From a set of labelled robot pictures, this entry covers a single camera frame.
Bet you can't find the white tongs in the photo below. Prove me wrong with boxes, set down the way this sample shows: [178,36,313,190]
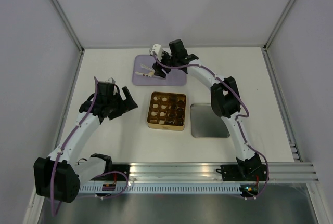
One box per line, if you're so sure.
[135,63,162,79]

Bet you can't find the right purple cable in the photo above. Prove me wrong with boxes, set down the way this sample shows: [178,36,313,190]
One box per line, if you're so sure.
[153,52,270,183]

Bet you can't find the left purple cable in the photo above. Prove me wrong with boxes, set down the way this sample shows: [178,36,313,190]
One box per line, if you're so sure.
[50,76,131,217]

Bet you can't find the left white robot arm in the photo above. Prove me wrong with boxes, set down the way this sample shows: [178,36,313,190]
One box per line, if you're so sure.
[33,82,138,203]

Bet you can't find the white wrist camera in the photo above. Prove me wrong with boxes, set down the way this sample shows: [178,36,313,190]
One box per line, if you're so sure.
[149,44,164,57]
[105,77,116,84]

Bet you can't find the gold chocolate box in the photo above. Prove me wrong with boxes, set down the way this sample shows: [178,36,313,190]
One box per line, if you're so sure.
[147,91,187,131]

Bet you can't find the white slotted cable duct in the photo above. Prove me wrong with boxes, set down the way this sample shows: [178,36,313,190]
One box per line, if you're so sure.
[79,182,241,194]

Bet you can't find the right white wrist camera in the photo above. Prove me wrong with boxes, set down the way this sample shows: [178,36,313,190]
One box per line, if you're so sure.
[149,44,164,57]

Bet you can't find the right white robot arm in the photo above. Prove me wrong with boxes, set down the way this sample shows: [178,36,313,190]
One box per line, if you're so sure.
[149,39,268,180]

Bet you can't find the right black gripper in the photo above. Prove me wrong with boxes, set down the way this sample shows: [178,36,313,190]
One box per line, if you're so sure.
[152,50,177,78]

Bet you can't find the aluminium mounting rail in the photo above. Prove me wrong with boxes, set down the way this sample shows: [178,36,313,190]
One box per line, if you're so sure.
[35,162,320,183]

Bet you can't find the purple cable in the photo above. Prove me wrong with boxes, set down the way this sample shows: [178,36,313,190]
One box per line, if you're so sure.
[153,52,270,183]
[50,76,131,217]

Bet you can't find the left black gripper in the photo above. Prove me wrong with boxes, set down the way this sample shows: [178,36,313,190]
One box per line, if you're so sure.
[107,87,137,121]

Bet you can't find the left aluminium frame post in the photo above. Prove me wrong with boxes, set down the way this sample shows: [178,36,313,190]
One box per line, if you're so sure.
[50,0,84,54]

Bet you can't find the aluminium frame post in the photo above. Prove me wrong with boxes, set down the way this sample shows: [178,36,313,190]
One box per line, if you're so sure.
[50,0,84,54]
[262,0,297,52]

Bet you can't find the purple plastic tray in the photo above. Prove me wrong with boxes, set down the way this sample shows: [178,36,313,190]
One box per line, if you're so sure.
[132,55,187,86]

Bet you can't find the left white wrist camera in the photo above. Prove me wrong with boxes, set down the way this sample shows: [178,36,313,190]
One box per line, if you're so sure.
[105,77,116,84]

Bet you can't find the silver tin lid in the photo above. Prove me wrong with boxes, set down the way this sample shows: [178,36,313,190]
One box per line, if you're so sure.
[190,103,229,138]

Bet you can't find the right aluminium frame post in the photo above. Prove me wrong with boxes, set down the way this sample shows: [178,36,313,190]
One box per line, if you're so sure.
[262,0,297,52]

